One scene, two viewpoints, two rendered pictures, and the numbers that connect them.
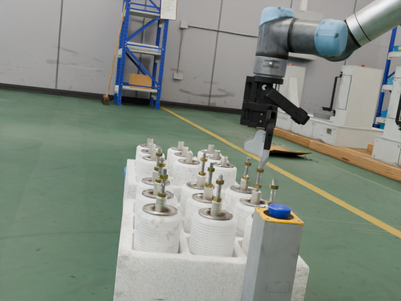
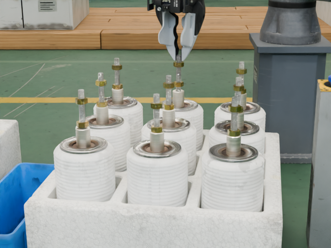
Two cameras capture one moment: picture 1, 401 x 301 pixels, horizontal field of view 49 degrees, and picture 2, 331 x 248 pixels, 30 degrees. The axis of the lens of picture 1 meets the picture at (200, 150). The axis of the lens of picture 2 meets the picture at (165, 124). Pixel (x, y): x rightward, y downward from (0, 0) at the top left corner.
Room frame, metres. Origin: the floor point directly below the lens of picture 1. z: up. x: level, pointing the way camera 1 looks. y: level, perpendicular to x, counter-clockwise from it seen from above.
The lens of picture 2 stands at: (0.72, 0.94, 0.59)
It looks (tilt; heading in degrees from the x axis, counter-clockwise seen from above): 19 degrees down; 288
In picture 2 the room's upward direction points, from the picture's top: straight up
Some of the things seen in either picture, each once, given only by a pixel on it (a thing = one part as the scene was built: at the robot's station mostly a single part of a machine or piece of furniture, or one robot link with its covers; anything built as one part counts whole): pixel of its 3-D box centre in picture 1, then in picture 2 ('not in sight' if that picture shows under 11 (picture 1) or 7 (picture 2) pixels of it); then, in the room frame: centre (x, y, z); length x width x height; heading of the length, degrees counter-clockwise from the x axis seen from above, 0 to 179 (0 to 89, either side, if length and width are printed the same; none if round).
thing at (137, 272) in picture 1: (199, 262); (169, 209); (1.03, -0.03, 0.09); 0.39 x 0.39 x 0.18; 9
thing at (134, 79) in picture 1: (140, 81); not in sight; (6.66, 1.01, 0.36); 0.31 x 0.25 x 0.20; 107
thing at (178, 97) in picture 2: (255, 197); (178, 99); (1.05, -0.15, 0.26); 0.02 x 0.02 x 0.03
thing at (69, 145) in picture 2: (156, 181); (83, 145); (1.13, 0.10, 0.25); 0.08 x 0.08 x 0.01
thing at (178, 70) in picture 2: (258, 178); (178, 75); (1.05, -0.15, 0.31); 0.01 x 0.01 x 0.08
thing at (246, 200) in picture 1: (255, 202); (178, 105); (1.05, -0.15, 0.25); 0.08 x 0.08 x 0.01
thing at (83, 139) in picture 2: (156, 177); (83, 137); (1.13, 0.10, 0.26); 0.02 x 0.02 x 0.03
